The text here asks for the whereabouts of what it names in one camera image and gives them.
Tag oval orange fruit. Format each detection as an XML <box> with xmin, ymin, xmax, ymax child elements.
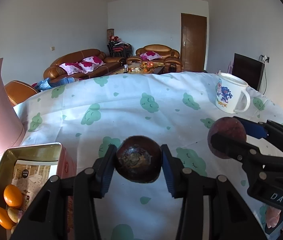
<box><xmin>3</xmin><ymin>184</ymin><xmax>23</xmax><ymax>209</ymax></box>

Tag dark brown mangosteen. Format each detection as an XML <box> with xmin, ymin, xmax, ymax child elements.
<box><xmin>113</xmin><ymin>135</ymin><xmax>163</xmax><ymax>184</ymax></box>

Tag coffee table with fruits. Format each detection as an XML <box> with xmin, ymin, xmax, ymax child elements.
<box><xmin>112</xmin><ymin>61</ymin><xmax>165</xmax><ymax>75</ymax></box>

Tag person's right hand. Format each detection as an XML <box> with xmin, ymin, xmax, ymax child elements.
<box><xmin>265</xmin><ymin>206</ymin><xmax>281</xmax><ymax>228</ymax></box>

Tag printed paper sheet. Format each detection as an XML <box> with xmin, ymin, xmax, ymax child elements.
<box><xmin>8</xmin><ymin>160</ymin><xmax>58</xmax><ymax>212</ymax></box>

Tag small orange kumquat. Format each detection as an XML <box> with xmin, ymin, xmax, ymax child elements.
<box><xmin>0</xmin><ymin>207</ymin><xmax>15</xmax><ymax>230</ymax></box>

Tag pink metal tin box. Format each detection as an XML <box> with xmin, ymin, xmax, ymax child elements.
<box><xmin>0</xmin><ymin>142</ymin><xmax>77</xmax><ymax>239</ymax></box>

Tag white enamel mug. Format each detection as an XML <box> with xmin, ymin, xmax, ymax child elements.
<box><xmin>215</xmin><ymin>72</ymin><xmax>250</xmax><ymax>114</ymax></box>

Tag black television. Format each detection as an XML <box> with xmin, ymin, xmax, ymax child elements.
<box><xmin>232</xmin><ymin>53</ymin><xmax>265</xmax><ymax>91</ymax></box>

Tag blue clothing pile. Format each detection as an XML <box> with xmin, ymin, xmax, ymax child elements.
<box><xmin>32</xmin><ymin>77</ymin><xmax>81</xmax><ymax>92</ymax></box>

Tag brown wooden door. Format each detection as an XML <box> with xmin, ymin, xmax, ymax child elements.
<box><xmin>180</xmin><ymin>13</ymin><xmax>207</xmax><ymax>72</ymax></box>

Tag pink floral armchair pillow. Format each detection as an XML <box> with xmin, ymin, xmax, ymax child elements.
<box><xmin>140</xmin><ymin>51</ymin><xmax>162</xmax><ymax>61</ymax></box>

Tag brown leather armchair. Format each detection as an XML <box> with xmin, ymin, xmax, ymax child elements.
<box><xmin>126</xmin><ymin>44</ymin><xmax>184</xmax><ymax>73</ymax></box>

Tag long brown leather sofa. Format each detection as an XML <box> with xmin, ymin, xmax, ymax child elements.
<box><xmin>43</xmin><ymin>49</ymin><xmax>125</xmax><ymax>81</ymax></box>

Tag stacked dark chairs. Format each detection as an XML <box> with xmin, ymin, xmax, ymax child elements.
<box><xmin>107</xmin><ymin>29</ymin><xmax>133</xmax><ymax>59</ymax></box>

